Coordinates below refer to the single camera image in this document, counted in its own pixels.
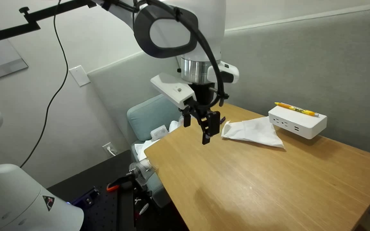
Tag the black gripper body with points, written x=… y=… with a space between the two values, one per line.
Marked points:
x=204 y=100

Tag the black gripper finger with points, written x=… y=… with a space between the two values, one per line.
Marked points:
x=205 y=128
x=216 y=122

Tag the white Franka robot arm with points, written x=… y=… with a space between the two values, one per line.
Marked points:
x=202 y=26

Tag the white folded cloth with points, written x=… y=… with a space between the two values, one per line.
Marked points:
x=253 y=130

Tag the teal upholstered chair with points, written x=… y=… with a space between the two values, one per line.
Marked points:
x=150 y=117

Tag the crumpled white cloth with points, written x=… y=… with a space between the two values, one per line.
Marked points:
x=141 y=147

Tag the white power socket box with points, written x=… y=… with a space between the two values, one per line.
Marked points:
x=297 y=122

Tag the yellow pen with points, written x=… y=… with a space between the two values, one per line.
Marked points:
x=295 y=109

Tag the black device with blue light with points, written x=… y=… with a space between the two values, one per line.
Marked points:
x=85 y=198

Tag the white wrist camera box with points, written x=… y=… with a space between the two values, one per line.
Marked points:
x=173 y=90

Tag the white wall outlet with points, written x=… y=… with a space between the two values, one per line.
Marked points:
x=109 y=149

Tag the white wall switch plate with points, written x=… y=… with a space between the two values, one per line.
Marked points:
x=80 y=76

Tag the black mount bar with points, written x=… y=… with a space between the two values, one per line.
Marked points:
x=35 y=19

